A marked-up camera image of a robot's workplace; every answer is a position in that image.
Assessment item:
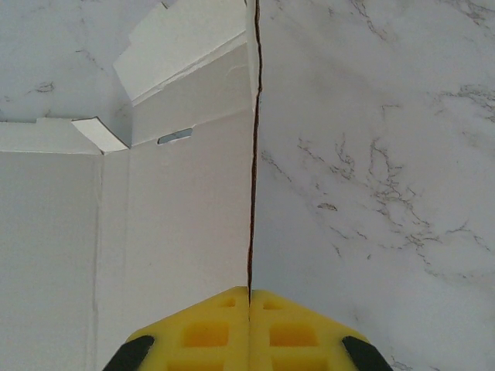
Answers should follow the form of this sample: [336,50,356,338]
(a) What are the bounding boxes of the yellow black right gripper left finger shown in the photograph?
[103,285,249,371]

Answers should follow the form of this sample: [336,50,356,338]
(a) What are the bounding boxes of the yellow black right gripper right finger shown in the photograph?
[249,288,394,371]

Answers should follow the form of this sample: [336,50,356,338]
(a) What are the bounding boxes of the teal and white paper box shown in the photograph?
[0,0,265,371]

